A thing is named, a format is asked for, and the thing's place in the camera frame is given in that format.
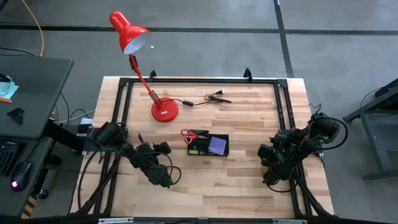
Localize black side desk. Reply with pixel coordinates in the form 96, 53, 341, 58
0, 55, 75, 139

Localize black mesh desk organizer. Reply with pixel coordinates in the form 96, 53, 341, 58
187, 129, 230, 157

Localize yellow cable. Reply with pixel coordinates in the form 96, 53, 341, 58
21, 0, 45, 58

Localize black keyboard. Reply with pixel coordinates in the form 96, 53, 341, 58
0, 141, 20, 178

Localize black side table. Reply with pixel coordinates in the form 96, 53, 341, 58
343, 77, 398, 182

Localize black computer mouse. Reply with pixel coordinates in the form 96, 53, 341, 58
9, 161, 32, 192

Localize white power box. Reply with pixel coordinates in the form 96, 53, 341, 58
77, 117, 95, 135

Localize silver metal bracket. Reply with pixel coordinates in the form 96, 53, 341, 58
98, 217, 135, 224
272, 218, 308, 224

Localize black aluminium rig frame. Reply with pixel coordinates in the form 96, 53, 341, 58
70, 67, 335, 220

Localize red desk lamp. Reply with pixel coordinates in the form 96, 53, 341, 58
109, 11, 180, 123

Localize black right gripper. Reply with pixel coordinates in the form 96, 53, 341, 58
262, 155, 294, 187

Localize black lamp power cable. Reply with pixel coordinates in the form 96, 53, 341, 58
170, 89, 233, 108

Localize teal paper stack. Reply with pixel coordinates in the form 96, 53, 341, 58
0, 74, 20, 99

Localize red-handled scissors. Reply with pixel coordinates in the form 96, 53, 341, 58
180, 128, 210, 145

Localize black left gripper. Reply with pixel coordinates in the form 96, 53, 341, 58
141, 159, 174, 189

